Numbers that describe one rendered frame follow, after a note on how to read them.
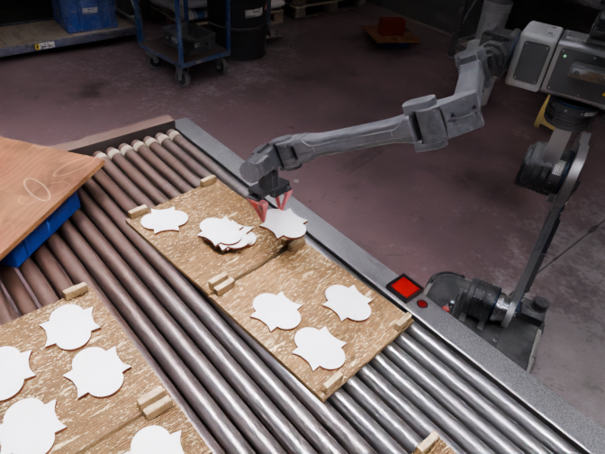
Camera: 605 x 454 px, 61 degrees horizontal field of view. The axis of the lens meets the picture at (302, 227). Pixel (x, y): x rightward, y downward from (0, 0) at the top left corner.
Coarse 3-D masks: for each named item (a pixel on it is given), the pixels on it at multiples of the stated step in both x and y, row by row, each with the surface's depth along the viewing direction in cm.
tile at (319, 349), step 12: (300, 336) 127; (312, 336) 127; (324, 336) 127; (300, 348) 124; (312, 348) 124; (324, 348) 124; (336, 348) 125; (312, 360) 121; (324, 360) 122; (336, 360) 122; (312, 372) 120
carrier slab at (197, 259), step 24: (192, 192) 171; (216, 192) 172; (192, 216) 161; (216, 216) 162; (240, 216) 163; (168, 240) 151; (192, 240) 152; (264, 240) 155; (192, 264) 144; (216, 264) 145; (240, 264) 146
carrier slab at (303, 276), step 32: (288, 256) 150; (320, 256) 151; (256, 288) 139; (288, 288) 140; (320, 288) 141; (256, 320) 131; (320, 320) 132; (384, 320) 134; (288, 352) 124; (352, 352) 125; (320, 384) 118
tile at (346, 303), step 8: (328, 288) 140; (336, 288) 140; (344, 288) 140; (352, 288) 141; (328, 296) 138; (336, 296) 138; (344, 296) 138; (352, 296) 138; (360, 296) 138; (328, 304) 135; (336, 304) 136; (344, 304) 136; (352, 304) 136; (360, 304) 136; (336, 312) 134; (344, 312) 134; (352, 312) 134; (360, 312) 134; (368, 312) 134; (344, 320) 132; (352, 320) 132; (360, 320) 132
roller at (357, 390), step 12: (108, 156) 189; (120, 156) 187; (120, 168) 185; (132, 168) 181; (132, 180) 179; (144, 180) 176; (144, 192) 175; (156, 192) 172; (348, 384) 121; (360, 384) 120; (360, 396) 118; (372, 396) 118; (372, 408) 116; (384, 408) 116; (384, 420) 114; (396, 420) 114; (396, 432) 112; (408, 432) 112; (408, 444) 110
